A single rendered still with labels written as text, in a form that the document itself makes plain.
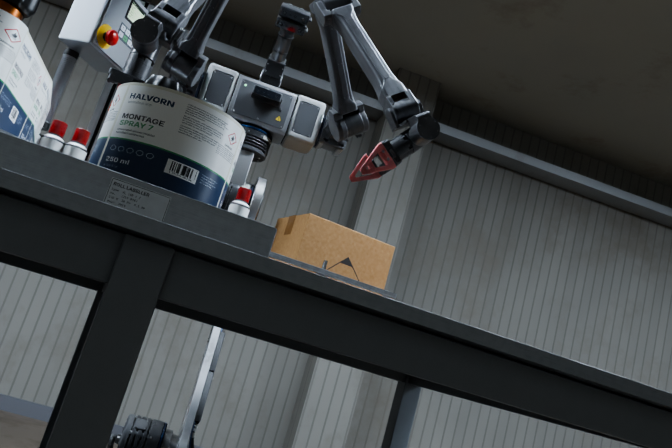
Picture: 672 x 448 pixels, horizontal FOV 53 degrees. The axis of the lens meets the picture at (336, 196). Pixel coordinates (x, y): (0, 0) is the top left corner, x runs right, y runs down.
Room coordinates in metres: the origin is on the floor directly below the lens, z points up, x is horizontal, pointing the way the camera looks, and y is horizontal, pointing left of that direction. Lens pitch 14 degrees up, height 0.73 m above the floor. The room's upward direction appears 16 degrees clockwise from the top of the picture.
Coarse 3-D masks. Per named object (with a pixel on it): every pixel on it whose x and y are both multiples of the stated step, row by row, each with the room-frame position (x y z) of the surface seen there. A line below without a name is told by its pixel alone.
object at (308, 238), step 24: (312, 216) 1.87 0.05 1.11; (288, 240) 1.95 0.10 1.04; (312, 240) 1.88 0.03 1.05; (336, 240) 1.91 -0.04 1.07; (360, 240) 1.94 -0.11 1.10; (312, 264) 1.88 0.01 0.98; (336, 264) 1.91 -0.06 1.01; (360, 264) 1.95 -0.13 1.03; (384, 264) 1.98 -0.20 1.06; (360, 288) 1.95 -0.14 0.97
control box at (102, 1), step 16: (80, 0) 1.52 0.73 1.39; (96, 0) 1.51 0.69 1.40; (112, 0) 1.51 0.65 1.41; (128, 0) 1.56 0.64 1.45; (80, 16) 1.52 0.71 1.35; (96, 16) 1.50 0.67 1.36; (112, 16) 1.53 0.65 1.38; (64, 32) 1.52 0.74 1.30; (80, 32) 1.51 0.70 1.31; (96, 32) 1.50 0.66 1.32; (80, 48) 1.55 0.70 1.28; (96, 48) 1.53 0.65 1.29; (112, 48) 1.57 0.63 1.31; (128, 48) 1.62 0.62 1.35; (96, 64) 1.63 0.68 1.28; (112, 64) 1.60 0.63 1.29
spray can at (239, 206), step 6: (240, 192) 1.63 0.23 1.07; (246, 192) 1.63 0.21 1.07; (240, 198) 1.62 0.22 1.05; (246, 198) 1.63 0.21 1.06; (234, 204) 1.62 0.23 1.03; (240, 204) 1.62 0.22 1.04; (246, 204) 1.63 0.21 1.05; (228, 210) 1.63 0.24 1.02; (234, 210) 1.62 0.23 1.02; (240, 210) 1.62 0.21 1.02; (246, 210) 1.63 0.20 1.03; (246, 216) 1.63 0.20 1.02
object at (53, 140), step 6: (54, 120) 1.50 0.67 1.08; (54, 126) 1.50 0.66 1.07; (60, 126) 1.50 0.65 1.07; (66, 126) 1.51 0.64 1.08; (48, 132) 1.51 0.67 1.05; (54, 132) 1.50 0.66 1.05; (60, 132) 1.50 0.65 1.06; (42, 138) 1.49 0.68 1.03; (48, 138) 1.49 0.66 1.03; (54, 138) 1.49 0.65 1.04; (60, 138) 1.50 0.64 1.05; (42, 144) 1.49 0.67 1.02; (48, 144) 1.49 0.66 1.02; (54, 144) 1.49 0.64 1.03; (60, 144) 1.50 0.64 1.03; (60, 150) 1.51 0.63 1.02
